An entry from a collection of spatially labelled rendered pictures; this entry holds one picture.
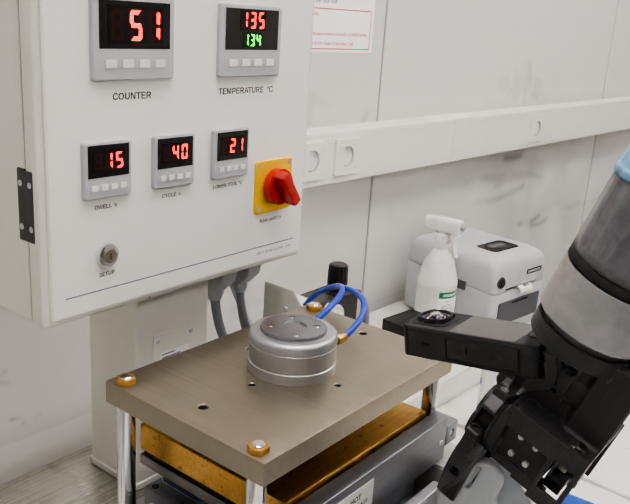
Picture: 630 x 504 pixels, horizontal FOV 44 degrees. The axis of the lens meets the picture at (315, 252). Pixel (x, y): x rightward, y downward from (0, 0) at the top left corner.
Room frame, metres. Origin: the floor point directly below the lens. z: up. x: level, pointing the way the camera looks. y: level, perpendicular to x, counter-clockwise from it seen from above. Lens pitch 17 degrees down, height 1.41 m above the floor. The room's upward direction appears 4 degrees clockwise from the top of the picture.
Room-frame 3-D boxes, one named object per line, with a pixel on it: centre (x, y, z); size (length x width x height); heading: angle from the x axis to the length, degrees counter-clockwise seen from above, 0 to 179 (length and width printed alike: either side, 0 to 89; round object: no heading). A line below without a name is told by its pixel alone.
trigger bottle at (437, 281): (1.51, -0.25, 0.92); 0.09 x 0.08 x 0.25; 54
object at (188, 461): (0.65, 0.01, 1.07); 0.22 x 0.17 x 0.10; 142
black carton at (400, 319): (1.41, -0.19, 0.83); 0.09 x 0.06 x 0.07; 135
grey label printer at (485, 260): (1.64, -0.35, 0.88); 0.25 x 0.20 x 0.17; 44
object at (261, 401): (0.68, 0.03, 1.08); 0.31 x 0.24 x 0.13; 142
